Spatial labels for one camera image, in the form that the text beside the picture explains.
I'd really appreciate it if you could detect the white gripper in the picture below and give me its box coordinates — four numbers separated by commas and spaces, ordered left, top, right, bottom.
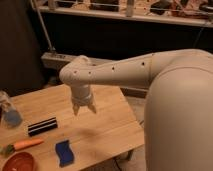
71, 85, 97, 116

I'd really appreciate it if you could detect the orange carrot-like pepper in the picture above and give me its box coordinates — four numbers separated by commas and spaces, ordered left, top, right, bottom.
0, 139, 44, 156

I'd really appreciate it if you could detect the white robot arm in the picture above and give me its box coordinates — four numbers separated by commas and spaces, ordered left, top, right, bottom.
60, 49, 213, 171

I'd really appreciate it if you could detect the blue ceramic cup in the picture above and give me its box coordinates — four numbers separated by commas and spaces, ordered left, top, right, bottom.
0, 90, 22, 127

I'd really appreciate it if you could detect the orange ceramic bowl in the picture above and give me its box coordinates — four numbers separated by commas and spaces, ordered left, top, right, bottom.
2, 152, 36, 171

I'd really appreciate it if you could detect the black white striped block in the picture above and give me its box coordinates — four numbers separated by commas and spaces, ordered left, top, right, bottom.
28, 117, 58, 137

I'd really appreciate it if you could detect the blue sponge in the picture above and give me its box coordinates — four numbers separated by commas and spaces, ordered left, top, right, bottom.
55, 140, 74, 167

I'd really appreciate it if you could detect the grey metal pole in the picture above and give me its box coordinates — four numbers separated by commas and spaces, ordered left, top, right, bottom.
32, 0, 55, 54

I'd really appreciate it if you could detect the cluttered wooden shelf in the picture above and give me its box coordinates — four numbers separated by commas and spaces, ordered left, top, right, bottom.
29, 0, 213, 28

